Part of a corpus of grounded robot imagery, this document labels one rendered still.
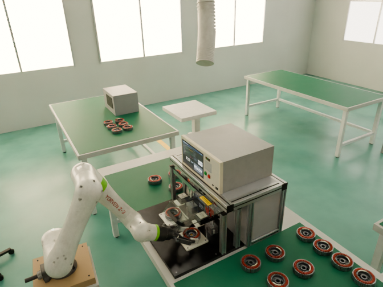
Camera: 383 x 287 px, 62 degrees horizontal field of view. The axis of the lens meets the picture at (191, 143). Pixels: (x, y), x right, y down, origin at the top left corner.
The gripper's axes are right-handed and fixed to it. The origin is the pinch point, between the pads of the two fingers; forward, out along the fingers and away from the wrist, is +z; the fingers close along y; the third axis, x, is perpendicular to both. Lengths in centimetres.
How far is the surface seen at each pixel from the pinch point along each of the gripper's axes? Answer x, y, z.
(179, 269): 11.2, -16.6, -13.6
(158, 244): 12.1, 7.1, -15.2
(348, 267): -27, -64, 55
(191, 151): -46, 19, -10
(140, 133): -13, 174, 34
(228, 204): -33.0, -20.8, -4.5
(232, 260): -1.2, -25.4, 13.5
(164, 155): -12, 113, 34
